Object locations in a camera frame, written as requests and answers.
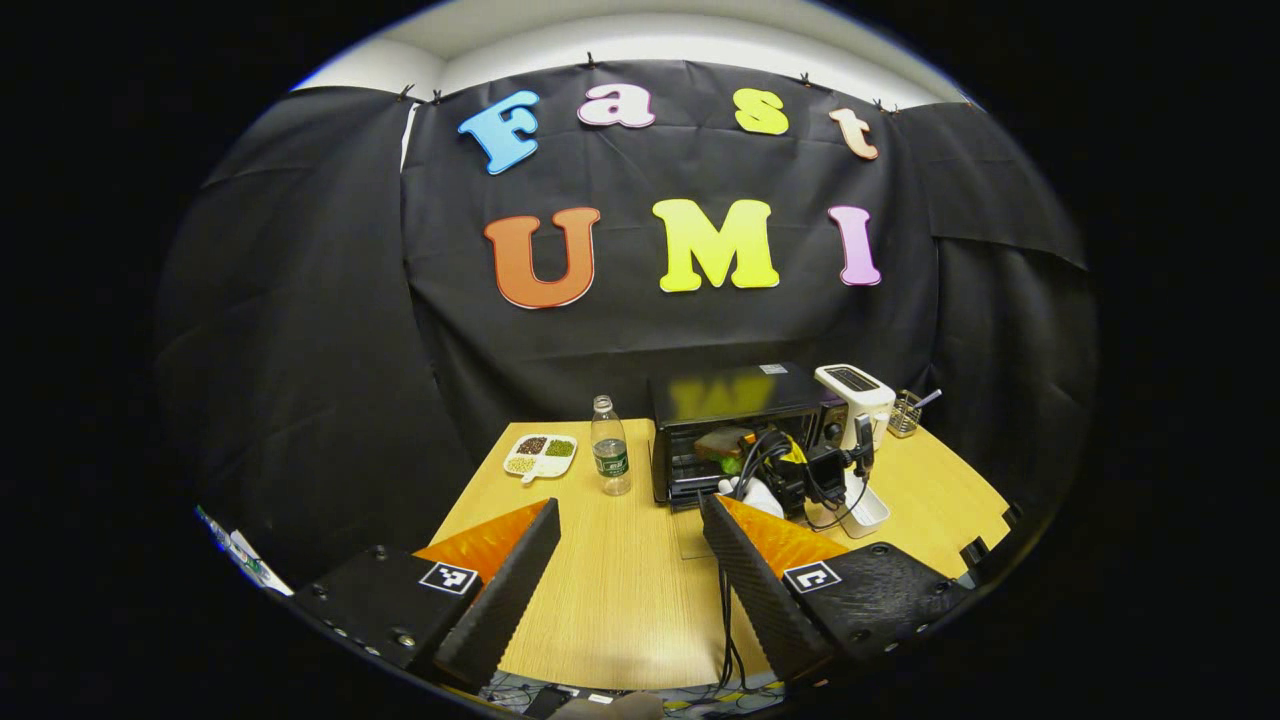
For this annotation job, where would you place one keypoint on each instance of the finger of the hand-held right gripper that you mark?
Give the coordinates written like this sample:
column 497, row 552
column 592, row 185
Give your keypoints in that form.
column 790, row 455

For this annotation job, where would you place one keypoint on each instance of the black table edge clip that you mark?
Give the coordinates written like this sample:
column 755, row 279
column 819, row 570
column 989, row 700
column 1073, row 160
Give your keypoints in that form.
column 975, row 553
column 1012, row 514

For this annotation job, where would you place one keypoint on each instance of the black electric oven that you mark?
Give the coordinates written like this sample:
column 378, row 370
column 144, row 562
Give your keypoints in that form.
column 720, row 395

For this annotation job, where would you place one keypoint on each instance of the black backdrop cloth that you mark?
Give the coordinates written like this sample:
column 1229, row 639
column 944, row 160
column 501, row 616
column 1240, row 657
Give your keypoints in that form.
column 560, row 340

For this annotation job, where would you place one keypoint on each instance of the white rectangular tray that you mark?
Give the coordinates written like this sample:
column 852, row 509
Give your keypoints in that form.
column 868, row 512

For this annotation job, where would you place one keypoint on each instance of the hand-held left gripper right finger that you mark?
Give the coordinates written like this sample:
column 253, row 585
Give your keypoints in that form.
column 760, row 600

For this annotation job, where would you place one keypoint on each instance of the white toaster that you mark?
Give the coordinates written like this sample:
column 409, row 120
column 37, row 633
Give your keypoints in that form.
column 850, row 392

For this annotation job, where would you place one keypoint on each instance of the clear plastic water bottle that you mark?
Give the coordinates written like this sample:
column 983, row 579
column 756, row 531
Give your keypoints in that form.
column 611, row 460

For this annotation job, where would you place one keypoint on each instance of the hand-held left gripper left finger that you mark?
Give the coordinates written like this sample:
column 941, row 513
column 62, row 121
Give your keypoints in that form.
column 505, row 600

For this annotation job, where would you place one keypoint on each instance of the sandwich with lettuce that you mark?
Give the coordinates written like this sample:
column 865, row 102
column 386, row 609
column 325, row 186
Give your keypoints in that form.
column 722, row 443

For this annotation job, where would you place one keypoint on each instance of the white divided plate of beans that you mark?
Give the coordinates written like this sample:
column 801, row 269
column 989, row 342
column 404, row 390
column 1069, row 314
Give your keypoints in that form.
column 540, row 455

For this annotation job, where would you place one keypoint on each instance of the metal spoon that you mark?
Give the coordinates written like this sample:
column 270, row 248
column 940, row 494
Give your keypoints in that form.
column 928, row 399

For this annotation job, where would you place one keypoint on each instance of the white printed sheet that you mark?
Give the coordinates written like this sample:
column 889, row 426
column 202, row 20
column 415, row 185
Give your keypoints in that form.
column 245, row 555

